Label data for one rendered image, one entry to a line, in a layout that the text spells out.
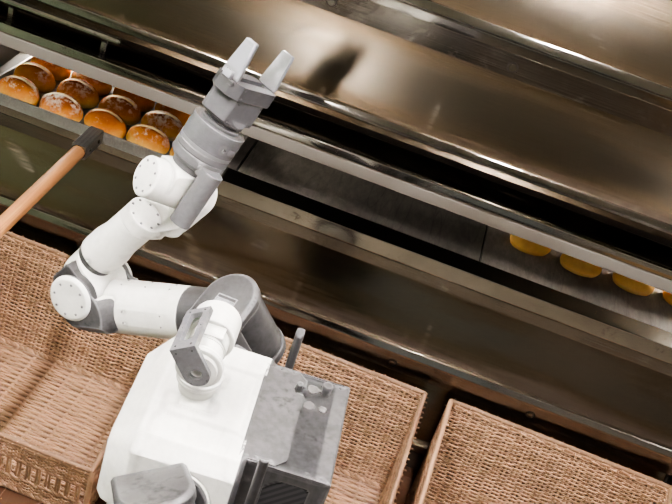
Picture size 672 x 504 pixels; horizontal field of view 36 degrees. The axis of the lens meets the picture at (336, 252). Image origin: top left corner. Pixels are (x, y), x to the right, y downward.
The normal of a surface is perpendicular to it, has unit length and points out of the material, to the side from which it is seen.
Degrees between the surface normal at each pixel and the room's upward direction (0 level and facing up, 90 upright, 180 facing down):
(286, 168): 0
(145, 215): 30
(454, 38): 90
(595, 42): 70
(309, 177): 0
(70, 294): 82
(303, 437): 0
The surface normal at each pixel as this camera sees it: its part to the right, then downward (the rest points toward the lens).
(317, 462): 0.27, -0.79
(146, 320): -0.40, 0.31
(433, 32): -0.23, 0.51
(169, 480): -0.09, -0.97
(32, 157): -0.12, 0.21
